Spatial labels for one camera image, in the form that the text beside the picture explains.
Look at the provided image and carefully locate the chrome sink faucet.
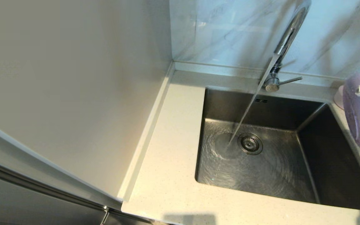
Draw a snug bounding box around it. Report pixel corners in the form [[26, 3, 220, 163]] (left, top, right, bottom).
[[259, 0, 312, 93]]

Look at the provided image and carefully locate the stainless steel sink basin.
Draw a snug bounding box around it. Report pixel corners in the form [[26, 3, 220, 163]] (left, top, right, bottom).
[[195, 87, 360, 211]]

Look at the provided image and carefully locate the round metal drain strainer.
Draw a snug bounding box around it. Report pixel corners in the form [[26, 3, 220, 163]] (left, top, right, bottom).
[[238, 132, 264, 156]]

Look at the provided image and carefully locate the tall pale cabinet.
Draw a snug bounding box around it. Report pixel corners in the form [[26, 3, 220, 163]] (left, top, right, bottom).
[[0, 0, 173, 210]]

